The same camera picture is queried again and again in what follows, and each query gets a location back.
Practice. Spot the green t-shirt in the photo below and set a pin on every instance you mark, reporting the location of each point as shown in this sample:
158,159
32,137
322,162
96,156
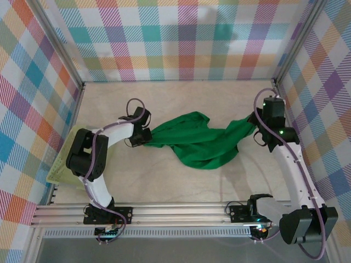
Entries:
197,142

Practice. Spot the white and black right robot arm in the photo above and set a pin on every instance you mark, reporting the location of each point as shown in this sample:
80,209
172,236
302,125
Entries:
290,170

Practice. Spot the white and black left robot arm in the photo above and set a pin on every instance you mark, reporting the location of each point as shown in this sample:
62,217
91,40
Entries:
82,153

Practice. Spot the pale green plastic basket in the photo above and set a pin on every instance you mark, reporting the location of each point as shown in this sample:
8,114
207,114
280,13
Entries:
59,170

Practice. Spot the aluminium table side rail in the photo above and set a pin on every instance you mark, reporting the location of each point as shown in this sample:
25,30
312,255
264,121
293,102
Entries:
277,85
76,105

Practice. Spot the aluminium frame post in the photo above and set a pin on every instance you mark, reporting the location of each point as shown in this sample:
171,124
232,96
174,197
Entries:
298,41
56,43

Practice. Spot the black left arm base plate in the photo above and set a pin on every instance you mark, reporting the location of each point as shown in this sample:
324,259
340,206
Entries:
124,215

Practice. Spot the aluminium mounting rail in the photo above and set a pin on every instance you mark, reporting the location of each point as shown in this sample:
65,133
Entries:
178,213

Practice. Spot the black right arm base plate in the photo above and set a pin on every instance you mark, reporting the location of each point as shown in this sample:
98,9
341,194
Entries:
238,213

